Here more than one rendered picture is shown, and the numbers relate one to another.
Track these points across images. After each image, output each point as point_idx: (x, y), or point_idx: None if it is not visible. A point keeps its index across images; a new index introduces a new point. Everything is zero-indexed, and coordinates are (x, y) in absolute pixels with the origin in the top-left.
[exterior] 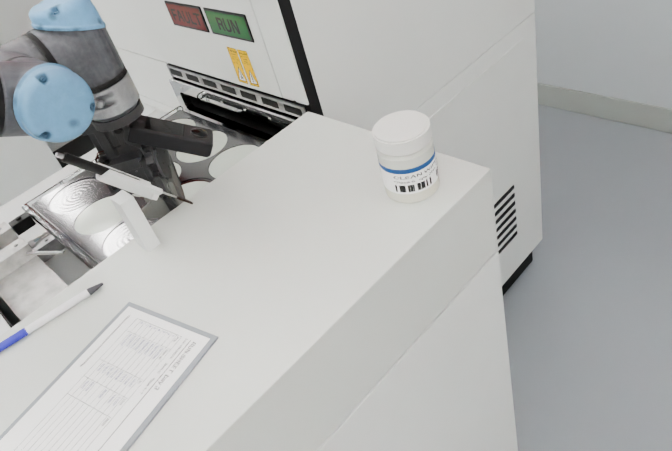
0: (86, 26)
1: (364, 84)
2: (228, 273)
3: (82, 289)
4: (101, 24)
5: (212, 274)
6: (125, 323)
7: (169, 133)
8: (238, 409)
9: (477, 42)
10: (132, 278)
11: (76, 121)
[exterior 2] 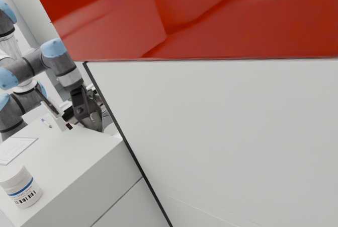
0: (45, 56)
1: (153, 154)
2: (31, 156)
3: (54, 124)
4: (52, 56)
5: (34, 152)
6: (29, 141)
7: (73, 102)
8: None
9: (276, 222)
10: (50, 133)
11: (1, 87)
